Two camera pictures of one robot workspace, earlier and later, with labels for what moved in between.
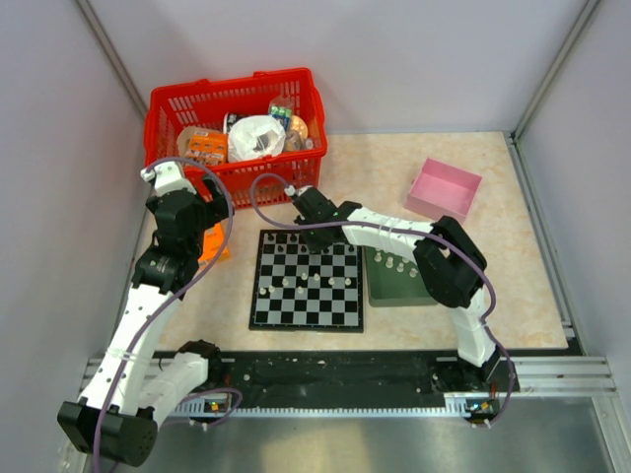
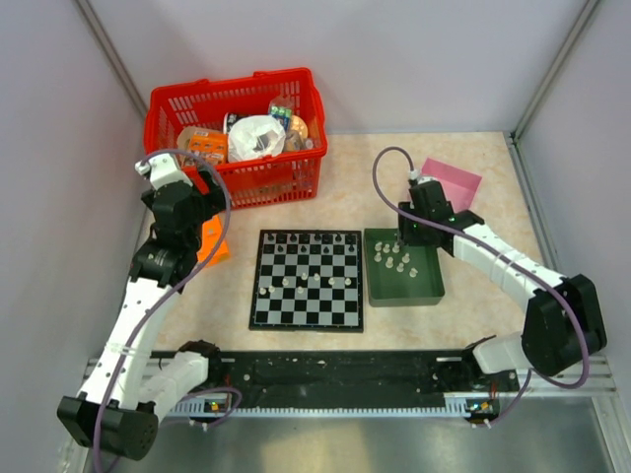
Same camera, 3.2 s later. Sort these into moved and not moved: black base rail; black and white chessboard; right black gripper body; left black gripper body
Moved: right black gripper body
Not moved: black and white chessboard; black base rail; left black gripper body
